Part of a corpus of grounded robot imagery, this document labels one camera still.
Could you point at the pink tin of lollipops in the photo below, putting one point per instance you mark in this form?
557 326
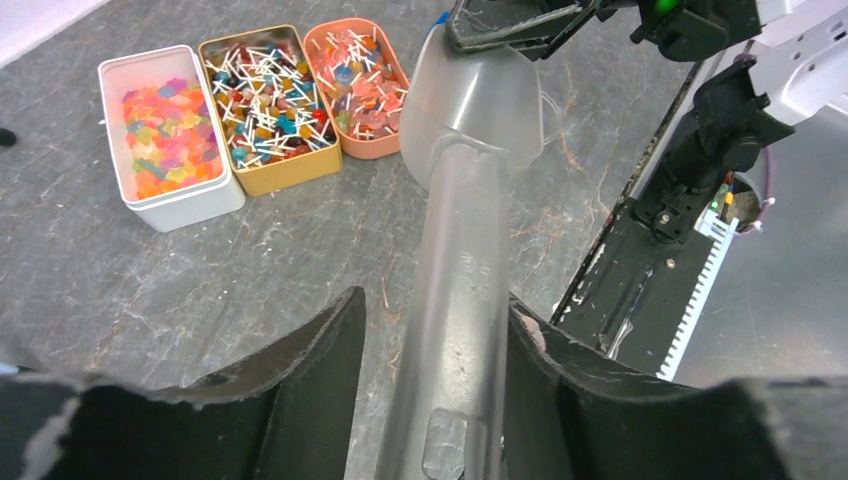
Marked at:
363 83

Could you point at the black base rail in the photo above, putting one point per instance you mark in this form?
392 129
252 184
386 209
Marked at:
631 290

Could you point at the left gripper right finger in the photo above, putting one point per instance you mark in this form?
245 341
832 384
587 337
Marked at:
572 413

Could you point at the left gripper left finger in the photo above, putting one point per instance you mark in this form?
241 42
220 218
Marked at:
283 412

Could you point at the white toothed cable duct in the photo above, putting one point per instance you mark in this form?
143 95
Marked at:
721 234

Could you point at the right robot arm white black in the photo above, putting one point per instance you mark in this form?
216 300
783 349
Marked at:
788 61

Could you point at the clear plastic scoop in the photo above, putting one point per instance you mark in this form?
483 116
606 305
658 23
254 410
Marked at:
470 123

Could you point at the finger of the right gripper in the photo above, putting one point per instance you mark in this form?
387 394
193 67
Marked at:
535 29

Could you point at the white tin of gummies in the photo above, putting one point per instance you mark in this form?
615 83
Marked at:
167 148

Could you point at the yellow tin of lollipops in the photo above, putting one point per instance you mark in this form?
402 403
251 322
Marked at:
276 126

